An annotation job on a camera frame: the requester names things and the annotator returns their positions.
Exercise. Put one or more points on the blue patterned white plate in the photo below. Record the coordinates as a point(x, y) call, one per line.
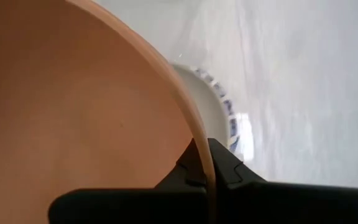
point(210, 102)

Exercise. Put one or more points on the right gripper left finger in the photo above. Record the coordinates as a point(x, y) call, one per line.
point(129, 207)

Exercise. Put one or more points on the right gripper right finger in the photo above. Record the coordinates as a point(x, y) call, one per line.
point(291, 205)

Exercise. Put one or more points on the orange bowl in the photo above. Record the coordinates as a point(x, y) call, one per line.
point(73, 109)

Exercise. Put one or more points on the white glossy table sheet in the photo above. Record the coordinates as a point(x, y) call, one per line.
point(306, 77)

